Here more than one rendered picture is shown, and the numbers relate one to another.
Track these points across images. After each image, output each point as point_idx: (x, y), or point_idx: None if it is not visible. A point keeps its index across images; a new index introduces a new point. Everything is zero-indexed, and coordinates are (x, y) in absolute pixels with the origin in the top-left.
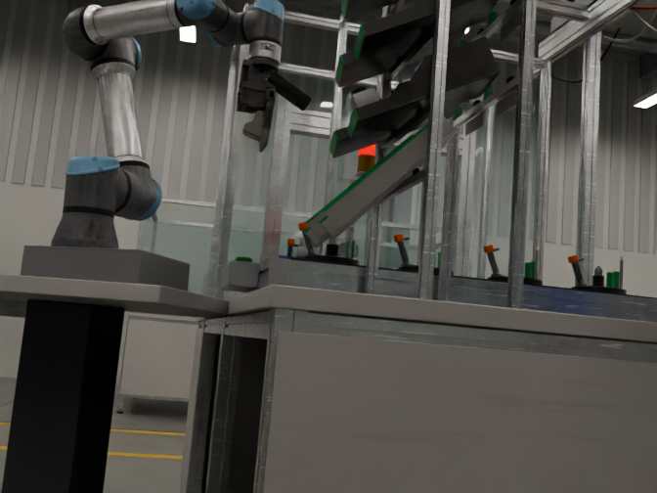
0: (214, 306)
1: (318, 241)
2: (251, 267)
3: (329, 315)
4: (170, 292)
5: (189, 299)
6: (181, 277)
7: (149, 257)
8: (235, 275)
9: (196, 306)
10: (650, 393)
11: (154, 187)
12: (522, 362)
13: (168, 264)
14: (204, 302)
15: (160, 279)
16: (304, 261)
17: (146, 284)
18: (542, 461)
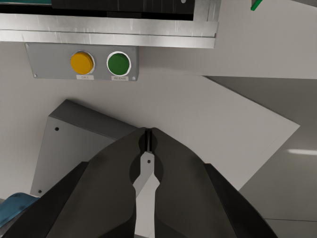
0: (226, 86)
1: (302, 3)
2: (137, 55)
3: None
4: (288, 118)
5: (265, 106)
6: (76, 115)
7: (148, 149)
8: (138, 71)
9: (253, 100)
10: None
11: (8, 227)
12: None
13: (107, 133)
14: (243, 95)
15: (123, 130)
16: (221, 1)
17: (148, 136)
18: None
